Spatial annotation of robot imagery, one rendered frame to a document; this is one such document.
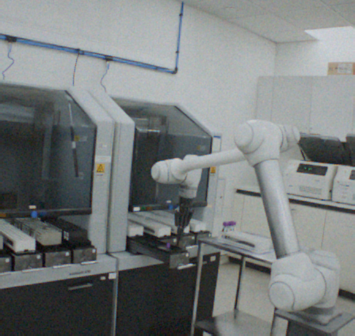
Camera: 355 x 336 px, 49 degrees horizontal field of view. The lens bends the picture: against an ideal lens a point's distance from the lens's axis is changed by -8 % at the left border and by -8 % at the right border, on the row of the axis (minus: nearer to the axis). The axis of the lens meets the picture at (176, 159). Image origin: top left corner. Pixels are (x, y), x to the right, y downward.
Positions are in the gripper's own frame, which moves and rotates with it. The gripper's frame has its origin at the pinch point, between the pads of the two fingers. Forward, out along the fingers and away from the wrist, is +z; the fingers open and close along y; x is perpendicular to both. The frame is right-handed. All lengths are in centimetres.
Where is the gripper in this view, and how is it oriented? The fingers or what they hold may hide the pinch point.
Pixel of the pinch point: (180, 233)
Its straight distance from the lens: 221.0
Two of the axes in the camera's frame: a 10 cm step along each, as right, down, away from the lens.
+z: -1.7, 9.8, 1.0
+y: -7.7, -0.6, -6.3
